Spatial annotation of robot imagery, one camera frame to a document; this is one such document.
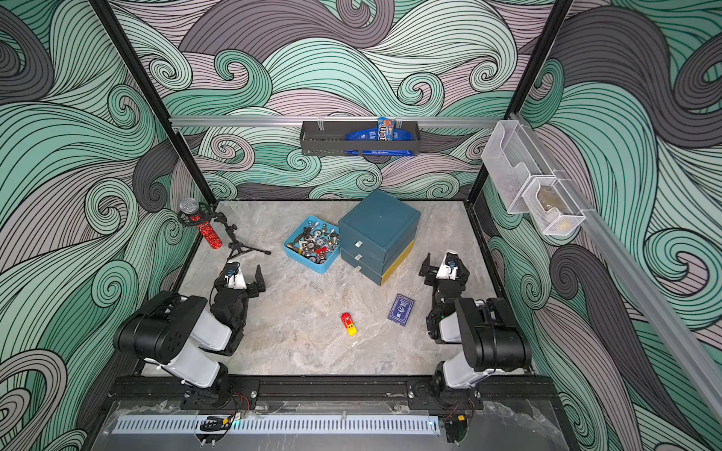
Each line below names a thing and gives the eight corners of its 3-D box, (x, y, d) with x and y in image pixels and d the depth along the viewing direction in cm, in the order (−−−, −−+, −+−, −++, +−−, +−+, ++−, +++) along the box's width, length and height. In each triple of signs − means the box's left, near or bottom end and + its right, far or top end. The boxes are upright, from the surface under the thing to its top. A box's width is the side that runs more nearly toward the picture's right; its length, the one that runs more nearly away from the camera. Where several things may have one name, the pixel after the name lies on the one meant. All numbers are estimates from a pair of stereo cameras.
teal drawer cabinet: (339, 263, 103) (336, 224, 85) (375, 230, 113) (378, 188, 96) (377, 293, 95) (383, 256, 77) (412, 254, 105) (423, 213, 88)
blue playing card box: (386, 318, 89) (387, 315, 87) (395, 295, 94) (396, 292, 93) (406, 327, 87) (407, 324, 86) (414, 303, 93) (415, 300, 91)
